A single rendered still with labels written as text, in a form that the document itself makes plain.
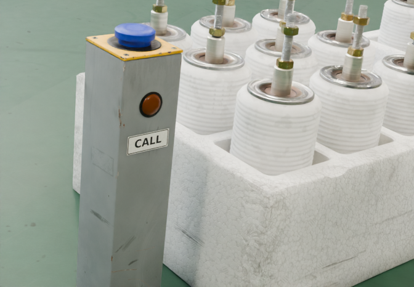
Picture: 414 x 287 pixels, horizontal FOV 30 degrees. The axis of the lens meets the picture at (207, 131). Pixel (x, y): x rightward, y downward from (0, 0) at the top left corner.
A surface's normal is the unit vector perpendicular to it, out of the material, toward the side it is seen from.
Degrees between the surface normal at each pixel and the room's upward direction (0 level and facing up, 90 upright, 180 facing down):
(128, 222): 90
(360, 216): 90
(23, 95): 0
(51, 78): 0
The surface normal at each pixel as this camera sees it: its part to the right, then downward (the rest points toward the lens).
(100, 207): -0.77, 0.18
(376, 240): 0.63, 0.37
